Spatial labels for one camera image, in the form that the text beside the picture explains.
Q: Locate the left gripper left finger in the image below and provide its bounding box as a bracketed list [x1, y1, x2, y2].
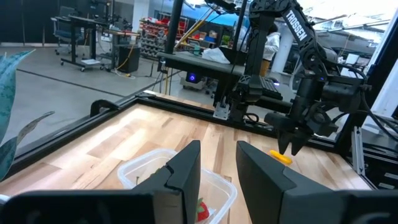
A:
[0, 139, 202, 224]

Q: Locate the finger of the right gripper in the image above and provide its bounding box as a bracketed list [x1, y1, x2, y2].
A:
[277, 130, 294, 156]
[290, 129, 314, 157]

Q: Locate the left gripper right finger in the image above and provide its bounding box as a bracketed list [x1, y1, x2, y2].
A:
[235, 140, 398, 224]

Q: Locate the yellow toy produce piece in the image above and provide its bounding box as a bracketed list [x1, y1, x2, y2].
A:
[269, 149, 294, 166]

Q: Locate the red toy strawberry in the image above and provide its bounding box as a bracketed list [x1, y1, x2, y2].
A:
[196, 198, 211, 223]

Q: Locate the clear plastic tupperware container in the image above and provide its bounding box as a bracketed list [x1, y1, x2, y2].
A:
[117, 148, 238, 224]

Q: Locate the silver aluminium extrusion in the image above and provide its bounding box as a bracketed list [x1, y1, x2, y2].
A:
[351, 126, 367, 177]

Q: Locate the person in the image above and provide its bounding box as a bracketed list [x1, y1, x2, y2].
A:
[262, 23, 280, 77]

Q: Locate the white device with blue light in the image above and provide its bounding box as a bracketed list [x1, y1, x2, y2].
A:
[180, 71, 208, 91]

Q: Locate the white plastic bag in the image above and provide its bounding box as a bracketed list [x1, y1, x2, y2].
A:
[201, 47, 231, 65]

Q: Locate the black work table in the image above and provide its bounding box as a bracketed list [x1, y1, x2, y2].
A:
[157, 51, 248, 83]

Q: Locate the black computer tower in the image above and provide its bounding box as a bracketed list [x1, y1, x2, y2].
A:
[118, 45, 141, 74]

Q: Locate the rack with red bins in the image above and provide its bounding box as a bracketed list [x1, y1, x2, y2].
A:
[138, 17, 189, 59]

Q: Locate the black round pole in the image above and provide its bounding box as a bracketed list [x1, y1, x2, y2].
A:
[164, 0, 185, 54]

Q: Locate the black rolling desk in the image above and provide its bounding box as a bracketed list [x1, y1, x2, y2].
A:
[51, 15, 108, 72]

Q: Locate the grey office chair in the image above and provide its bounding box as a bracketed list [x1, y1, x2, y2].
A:
[51, 6, 77, 56]

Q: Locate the green snake plant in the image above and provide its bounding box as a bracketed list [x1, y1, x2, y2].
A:
[0, 49, 56, 181]

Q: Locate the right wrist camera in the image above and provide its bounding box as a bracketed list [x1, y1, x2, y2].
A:
[306, 102, 340, 136]

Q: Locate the white metal bracket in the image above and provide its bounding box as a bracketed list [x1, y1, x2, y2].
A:
[213, 102, 231, 121]

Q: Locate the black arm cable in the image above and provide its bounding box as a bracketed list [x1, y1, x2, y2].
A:
[329, 62, 398, 142]

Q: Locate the black frame post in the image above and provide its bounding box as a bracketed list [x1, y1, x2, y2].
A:
[334, 9, 398, 156]

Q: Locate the black table frame rail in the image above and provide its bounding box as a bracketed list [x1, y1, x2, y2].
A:
[0, 91, 398, 190]

